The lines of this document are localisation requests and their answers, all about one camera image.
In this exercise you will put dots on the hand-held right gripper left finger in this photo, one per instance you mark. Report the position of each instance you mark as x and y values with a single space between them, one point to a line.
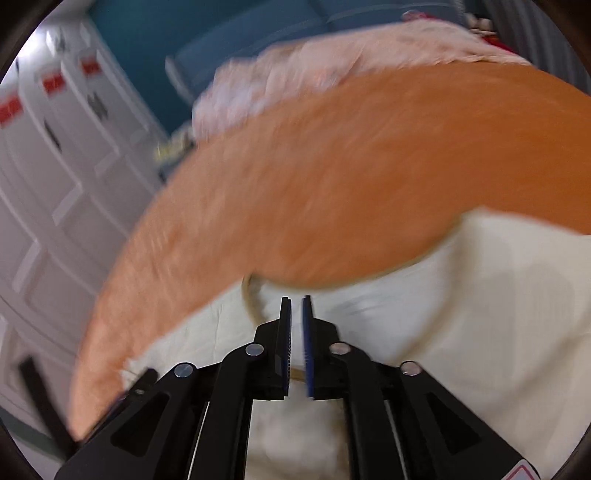
286 344

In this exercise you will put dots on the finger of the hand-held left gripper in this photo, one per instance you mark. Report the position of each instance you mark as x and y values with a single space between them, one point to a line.
46 406
141 381

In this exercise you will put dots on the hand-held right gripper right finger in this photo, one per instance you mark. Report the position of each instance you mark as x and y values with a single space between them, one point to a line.
308 344

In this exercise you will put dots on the cream white garment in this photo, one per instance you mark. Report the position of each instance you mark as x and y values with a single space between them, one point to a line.
461 323

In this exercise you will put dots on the orange fleece blanket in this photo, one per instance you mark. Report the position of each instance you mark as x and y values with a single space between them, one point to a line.
323 184

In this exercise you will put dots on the white panelled wardrobe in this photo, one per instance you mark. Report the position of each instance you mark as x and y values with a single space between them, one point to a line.
46 207

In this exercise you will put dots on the pale yellow bundle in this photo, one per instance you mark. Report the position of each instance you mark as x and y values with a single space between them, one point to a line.
173 147

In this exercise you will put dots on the pink floral quilt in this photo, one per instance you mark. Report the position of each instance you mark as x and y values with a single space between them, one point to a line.
323 60

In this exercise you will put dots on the blue upholstered headboard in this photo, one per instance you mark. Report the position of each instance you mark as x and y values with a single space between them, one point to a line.
221 55

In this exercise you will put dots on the red cloth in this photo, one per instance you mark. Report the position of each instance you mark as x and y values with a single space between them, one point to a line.
494 41

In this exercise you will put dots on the grey curtain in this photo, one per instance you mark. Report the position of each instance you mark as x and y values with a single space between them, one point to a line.
521 27

